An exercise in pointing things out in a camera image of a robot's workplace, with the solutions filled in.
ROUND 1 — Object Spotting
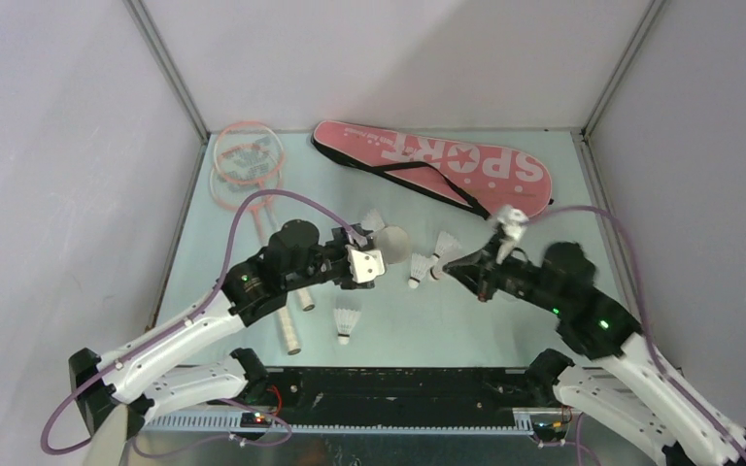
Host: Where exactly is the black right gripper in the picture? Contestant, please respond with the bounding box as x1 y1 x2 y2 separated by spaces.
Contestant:
441 233 563 314

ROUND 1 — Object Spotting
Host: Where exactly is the white shuttlecock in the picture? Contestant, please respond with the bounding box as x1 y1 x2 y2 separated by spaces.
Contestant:
333 308 361 346
428 231 461 281
360 209 387 234
407 252 436 289

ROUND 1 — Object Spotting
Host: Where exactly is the white shuttlecock tube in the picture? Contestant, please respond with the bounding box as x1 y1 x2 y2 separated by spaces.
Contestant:
372 225 412 265

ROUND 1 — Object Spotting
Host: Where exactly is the white shuttlecock front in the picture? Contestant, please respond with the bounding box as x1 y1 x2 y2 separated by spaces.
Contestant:
333 308 361 346

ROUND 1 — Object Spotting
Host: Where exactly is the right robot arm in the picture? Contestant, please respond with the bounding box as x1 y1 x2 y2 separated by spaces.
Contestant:
433 237 746 465

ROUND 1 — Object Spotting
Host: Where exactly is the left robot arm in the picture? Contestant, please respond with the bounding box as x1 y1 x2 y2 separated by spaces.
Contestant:
68 219 386 438

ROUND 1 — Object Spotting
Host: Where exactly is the white shuttlecock beside tube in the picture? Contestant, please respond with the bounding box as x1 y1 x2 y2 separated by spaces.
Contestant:
360 209 387 234

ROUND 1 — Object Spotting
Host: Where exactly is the pink sport racket bag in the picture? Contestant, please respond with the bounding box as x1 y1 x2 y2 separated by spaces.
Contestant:
311 120 553 219

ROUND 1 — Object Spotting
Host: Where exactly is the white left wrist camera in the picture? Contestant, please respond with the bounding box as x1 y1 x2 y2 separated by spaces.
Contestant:
348 248 387 283

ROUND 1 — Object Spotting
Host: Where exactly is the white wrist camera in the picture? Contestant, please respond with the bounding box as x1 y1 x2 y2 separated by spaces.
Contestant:
491 205 529 264
348 248 387 283

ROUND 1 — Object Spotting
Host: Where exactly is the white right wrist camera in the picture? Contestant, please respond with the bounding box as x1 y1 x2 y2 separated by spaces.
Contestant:
491 205 529 264

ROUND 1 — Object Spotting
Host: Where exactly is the aluminium front frame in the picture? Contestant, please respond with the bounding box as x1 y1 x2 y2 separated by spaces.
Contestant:
109 366 690 466

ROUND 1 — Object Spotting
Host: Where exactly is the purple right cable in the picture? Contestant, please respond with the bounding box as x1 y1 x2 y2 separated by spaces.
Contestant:
526 205 746 466

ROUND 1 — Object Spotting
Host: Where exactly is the purple cable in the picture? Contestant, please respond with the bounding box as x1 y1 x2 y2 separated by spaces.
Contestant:
526 205 746 466
39 189 371 456

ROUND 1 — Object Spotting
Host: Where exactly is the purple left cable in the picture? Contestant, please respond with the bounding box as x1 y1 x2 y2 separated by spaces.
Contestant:
39 189 371 456

